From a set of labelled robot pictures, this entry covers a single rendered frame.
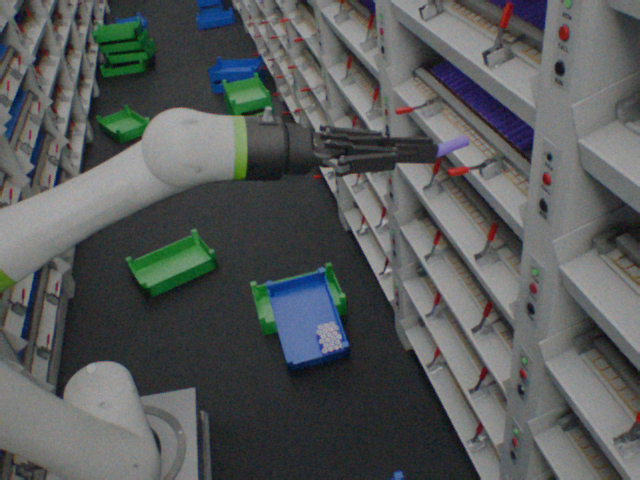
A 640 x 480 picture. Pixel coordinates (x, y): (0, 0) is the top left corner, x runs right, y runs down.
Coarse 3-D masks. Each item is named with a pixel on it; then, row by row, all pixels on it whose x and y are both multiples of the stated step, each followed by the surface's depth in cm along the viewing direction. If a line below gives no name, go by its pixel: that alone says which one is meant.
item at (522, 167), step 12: (420, 72) 137; (420, 84) 136; (432, 84) 131; (444, 96) 126; (456, 108) 121; (468, 120) 116; (480, 120) 115; (480, 132) 112; (492, 132) 111; (480, 144) 112; (492, 144) 109; (504, 144) 107; (516, 156) 103; (516, 168) 102; (528, 168) 100; (528, 180) 99
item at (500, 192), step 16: (432, 48) 139; (400, 64) 139; (416, 64) 140; (432, 64) 140; (400, 80) 141; (400, 96) 138; (416, 96) 135; (416, 112) 130; (432, 128) 124; (448, 128) 121; (464, 128) 119; (464, 160) 112; (480, 160) 110; (480, 176) 107; (496, 176) 105; (512, 176) 104; (480, 192) 110; (496, 192) 102; (512, 192) 101; (496, 208) 104; (512, 208) 98; (512, 224) 99
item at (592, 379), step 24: (552, 336) 95; (576, 336) 96; (600, 336) 95; (552, 360) 98; (576, 360) 96; (600, 360) 95; (624, 360) 90; (576, 384) 93; (600, 384) 92; (624, 384) 90; (576, 408) 92; (600, 408) 89; (624, 408) 87; (600, 432) 87; (624, 432) 83; (624, 456) 83
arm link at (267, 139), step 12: (252, 120) 85; (264, 120) 85; (276, 120) 86; (252, 132) 84; (264, 132) 84; (276, 132) 85; (252, 144) 84; (264, 144) 84; (276, 144) 84; (288, 144) 86; (252, 156) 84; (264, 156) 84; (276, 156) 85; (288, 156) 87; (252, 168) 85; (264, 168) 85; (276, 168) 86; (252, 180) 88; (264, 180) 88; (276, 180) 89
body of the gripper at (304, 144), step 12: (288, 132) 86; (300, 132) 87; (312, 132) 93; (300, 144) 86; (312, 144) 87; (300, 156) 86; (312, 156) 87; (324, 156) 87; (336, 156) 88; (288, 168) 87; (300, 168) 88
